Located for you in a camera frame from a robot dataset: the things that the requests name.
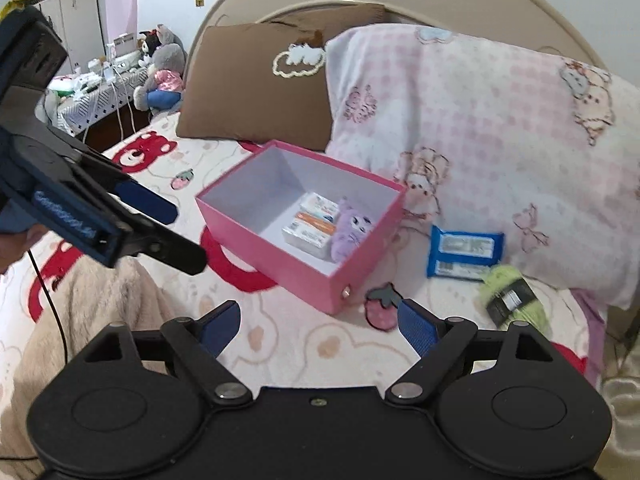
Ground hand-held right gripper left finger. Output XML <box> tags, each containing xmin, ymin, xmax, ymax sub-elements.
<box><xmin>82</xmin><ymin>300</ymin><xmax>252</xmax><ymax>406</ymax></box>

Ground gold curtain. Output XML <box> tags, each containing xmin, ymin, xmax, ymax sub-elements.
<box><xmin>597</xmin><ymin>305</ymin><xmax>640</xmax><ymax>480</ymax></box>

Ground table with patterned cloth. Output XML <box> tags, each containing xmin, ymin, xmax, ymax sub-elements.
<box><xmin>47</xmin><ymin>67</ymin><xmax>151</xmax><ymax>136</ymax></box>

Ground white tissue packet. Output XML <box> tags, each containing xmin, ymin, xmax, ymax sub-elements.
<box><xmin>299</xmin><ymin>192</ymin><xmax>341</xmax><ymax>221</ymax></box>

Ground black cable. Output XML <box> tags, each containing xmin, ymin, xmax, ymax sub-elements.
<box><xmin>27</xmin><ymin>250</ymin><xmax>68</xmax><ymax>361</ymax></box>

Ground black and white plush toy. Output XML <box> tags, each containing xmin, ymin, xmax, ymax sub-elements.
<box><xmin>137</xmin><ymin>24</ymin><xmax>173</xmax><ymax>56</ymax></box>

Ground white cabinet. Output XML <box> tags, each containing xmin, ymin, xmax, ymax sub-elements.
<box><xmin>30</xmin><ymin>0</ymin><xmax>108</xmax><ymax>78</ymax></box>

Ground grey plush toy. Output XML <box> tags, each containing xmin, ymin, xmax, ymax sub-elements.
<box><xmin>132</xmin><ymin>42</ymin><xmax>187</xmax><ymax>111</ymax></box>

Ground beige fleece blanket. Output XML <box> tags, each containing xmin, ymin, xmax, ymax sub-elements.
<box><xmin>0</xmin><ymin>260</ymin><xmax>176</xmax><ymax>480</ymax></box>

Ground clear box with orange label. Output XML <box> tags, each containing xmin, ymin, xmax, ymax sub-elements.
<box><xmin>281</xmin><ymin>210</ymin><xmax>337</xmax><ymax>261</ymax></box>

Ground pink checked pillow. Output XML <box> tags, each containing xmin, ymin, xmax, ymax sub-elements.
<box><xmin>325</xmin><ymin>25</ymin><xmax>640</xmax><ymax>311</ymax></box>

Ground purple plush toy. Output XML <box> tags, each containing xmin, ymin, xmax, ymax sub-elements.
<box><xmin>327</xmin><ymin>199</ymin><xmax>377</xmax><ymax>262</ymax></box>

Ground brown pillow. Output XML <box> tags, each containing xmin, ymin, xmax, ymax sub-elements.
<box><xmin>176</xmin><ymin>2</ymin><xmax>388</xmax><ymax>153</ymax></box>

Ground green yarn ball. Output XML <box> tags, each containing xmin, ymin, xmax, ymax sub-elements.
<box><xmin>479</xmin><ymin>264</ymin><xmax>553</xmax><ymax>333</ymax></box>

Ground pink cardboard box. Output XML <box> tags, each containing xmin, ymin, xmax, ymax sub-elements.
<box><xmin>195</xmin><ymin>140</ymin><xmax>407</xmax><ymax>316</ymax></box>

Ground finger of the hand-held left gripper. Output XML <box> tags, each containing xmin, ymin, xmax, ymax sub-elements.
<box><xmin>122</xmin><ymin>212</ymin><xmax>208</xmax><ymax>275</ymax></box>
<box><xmin>112</xmin><ymin>179</ymin><xmax>180</xmax><ymax>225</ymax></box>

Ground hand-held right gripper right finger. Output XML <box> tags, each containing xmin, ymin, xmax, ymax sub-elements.
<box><xmin>385</xmin><ymin>298</ymin><xmax>568</xmax><ymax>405</ymax></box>

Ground blue wet wipes pack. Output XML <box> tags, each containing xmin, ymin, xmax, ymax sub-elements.
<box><xmin>426</xmin><ymin>225</ymin><xmax>506</xmax><ymax>281</ymax></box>

